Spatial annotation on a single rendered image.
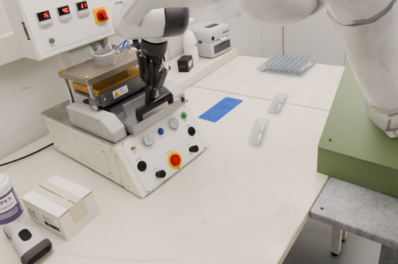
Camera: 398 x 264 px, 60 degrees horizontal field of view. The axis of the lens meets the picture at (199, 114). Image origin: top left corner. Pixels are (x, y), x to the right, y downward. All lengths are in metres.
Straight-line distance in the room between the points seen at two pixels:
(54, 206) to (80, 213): 0.07
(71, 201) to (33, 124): 0.68
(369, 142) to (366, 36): 0.50
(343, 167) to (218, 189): 0.38
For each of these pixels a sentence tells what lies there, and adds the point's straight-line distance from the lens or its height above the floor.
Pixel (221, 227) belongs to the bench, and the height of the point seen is 0.75.
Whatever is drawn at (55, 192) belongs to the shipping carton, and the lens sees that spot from 1.13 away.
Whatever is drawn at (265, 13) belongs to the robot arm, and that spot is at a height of 1.35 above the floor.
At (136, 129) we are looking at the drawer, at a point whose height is 0.95.
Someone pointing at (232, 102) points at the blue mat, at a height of 0.75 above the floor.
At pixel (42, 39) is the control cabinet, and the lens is 1.27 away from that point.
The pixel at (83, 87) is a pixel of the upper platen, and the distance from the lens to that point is 1.22.
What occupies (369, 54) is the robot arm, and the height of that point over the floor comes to 1.24.
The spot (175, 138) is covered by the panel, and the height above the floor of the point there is 0.85.
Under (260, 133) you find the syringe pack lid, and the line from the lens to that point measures 1.31.
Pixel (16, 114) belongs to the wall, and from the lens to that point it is 1.63.
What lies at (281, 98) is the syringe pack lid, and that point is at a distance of 1.57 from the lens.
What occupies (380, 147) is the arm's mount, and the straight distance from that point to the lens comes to 1.08.
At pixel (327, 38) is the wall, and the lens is 3.44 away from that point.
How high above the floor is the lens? 1.46
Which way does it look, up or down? 28 degrees down
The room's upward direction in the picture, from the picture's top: 8 degrees counter-clockwise
